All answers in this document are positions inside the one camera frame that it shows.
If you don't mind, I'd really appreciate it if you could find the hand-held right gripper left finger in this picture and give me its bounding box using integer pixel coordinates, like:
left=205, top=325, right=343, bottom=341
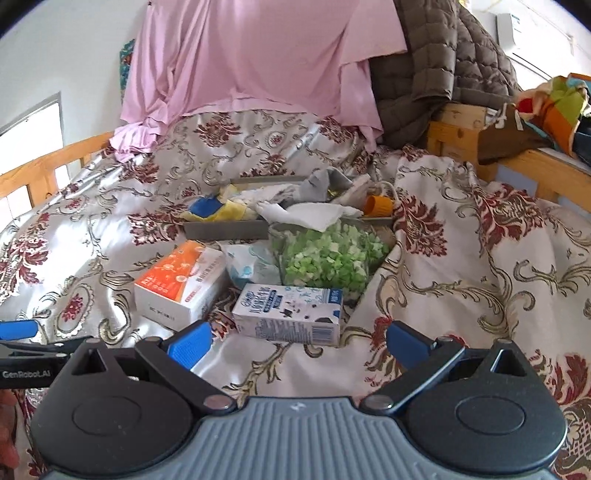
left=65, top=320, right=237, bottom=413

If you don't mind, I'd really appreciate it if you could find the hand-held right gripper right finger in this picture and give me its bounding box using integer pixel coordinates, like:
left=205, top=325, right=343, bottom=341
left=359, top=320, right=539, bottom=413

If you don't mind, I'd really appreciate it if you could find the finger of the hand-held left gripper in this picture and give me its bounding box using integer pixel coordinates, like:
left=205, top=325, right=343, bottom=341
left=0, top=320, right=40, bottom=342
left=0, top=338, right=80, bottom=361

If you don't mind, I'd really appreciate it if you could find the grey tray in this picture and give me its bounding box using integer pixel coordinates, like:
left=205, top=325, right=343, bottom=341
left=184, top=174, right=398, bottom=241

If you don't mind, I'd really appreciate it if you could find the grey fabric cloth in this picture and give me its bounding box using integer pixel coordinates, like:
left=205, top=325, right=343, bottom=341
left=295, top=168, right=354, bottom=204

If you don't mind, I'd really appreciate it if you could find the orange white tissue pack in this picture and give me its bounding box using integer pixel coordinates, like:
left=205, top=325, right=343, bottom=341
left=134, top=240, right=228, bottom=331

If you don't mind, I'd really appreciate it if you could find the white blue milk carton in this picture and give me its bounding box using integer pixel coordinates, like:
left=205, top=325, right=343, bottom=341
left=231, top=282, right=345, bottom=347

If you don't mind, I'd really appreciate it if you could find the floral satin blanket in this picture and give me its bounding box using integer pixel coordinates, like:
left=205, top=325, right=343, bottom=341
left=0, top=111, right=591, bottom=480

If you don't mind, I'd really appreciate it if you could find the bag of green pieces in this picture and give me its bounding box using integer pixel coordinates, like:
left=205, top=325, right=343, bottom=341
left=269, top=220, right=396, bottom=301

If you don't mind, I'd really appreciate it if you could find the yellow blue cloth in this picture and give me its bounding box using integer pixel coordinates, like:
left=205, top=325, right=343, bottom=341
left=180, top=196, right=246, bottom=223

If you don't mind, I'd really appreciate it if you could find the orange cup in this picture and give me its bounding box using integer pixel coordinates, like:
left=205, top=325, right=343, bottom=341
left=363, top=195, right=394, bottom=218

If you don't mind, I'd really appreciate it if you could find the white tissue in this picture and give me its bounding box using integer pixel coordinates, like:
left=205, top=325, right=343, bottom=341
left=256, top=203, right=363, bottom=232

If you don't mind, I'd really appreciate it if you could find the window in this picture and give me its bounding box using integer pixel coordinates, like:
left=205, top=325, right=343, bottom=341
left=0, top=92, right=64, bottom=204

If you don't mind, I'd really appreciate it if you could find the brown cloth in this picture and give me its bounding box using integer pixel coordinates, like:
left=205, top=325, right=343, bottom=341
left=477, top=104, right=555, bottom=165

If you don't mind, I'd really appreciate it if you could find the colourful patchwork cloth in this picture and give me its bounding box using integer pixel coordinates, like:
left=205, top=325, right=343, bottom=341
left=515, top=73, right=591, bottom=160

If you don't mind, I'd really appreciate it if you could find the dark quilted jacket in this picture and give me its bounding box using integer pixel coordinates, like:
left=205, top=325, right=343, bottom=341
left=369, top=0, right=523, bottom=151

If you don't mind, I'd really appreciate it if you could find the pink cloth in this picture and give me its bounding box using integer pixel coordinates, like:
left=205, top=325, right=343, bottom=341
left=108, top=0, right=408, bottom=162

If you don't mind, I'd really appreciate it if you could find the wooden bed rail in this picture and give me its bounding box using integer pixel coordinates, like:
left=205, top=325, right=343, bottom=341
left=0, top=131, right=116, bottom=209

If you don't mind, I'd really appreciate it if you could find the light wooden frame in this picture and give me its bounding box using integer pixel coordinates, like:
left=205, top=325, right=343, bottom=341
left=427, top=102, right=591, bottom=205

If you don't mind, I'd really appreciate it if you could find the teal patterned wall hanging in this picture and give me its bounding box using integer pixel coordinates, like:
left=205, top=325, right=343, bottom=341
left=119, top=39, right=137, bottom=94

